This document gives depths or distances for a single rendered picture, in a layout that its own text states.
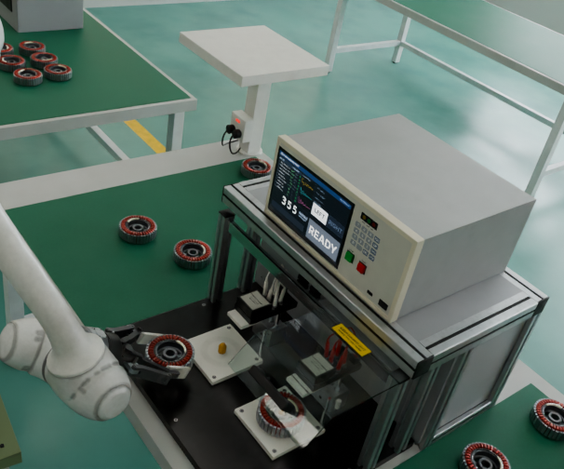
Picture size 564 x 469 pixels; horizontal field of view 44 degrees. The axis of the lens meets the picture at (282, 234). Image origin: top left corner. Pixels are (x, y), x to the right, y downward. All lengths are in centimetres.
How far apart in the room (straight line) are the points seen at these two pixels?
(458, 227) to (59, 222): 125
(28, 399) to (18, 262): 151
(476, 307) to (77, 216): 124
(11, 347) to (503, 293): 103
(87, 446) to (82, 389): 129
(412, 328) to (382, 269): 14
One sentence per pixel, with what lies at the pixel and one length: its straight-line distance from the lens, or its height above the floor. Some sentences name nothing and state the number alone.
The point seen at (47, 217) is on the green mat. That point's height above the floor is 75.
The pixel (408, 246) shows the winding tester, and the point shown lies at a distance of 133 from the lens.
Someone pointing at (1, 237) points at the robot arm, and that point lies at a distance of 122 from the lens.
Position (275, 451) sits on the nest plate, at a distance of 158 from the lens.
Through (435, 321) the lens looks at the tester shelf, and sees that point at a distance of 148.
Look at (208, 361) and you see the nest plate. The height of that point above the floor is 78.
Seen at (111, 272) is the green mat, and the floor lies 75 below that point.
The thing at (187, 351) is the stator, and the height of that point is 86.
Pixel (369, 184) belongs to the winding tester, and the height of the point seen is 132.
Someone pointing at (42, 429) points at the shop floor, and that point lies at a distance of 260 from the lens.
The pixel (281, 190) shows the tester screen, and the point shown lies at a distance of 159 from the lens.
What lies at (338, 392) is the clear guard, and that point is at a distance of 133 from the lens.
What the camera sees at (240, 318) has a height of 88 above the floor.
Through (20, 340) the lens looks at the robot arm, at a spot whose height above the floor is 107.
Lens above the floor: 201
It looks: 34 degrees down
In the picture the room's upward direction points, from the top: 12 degrees clockwise
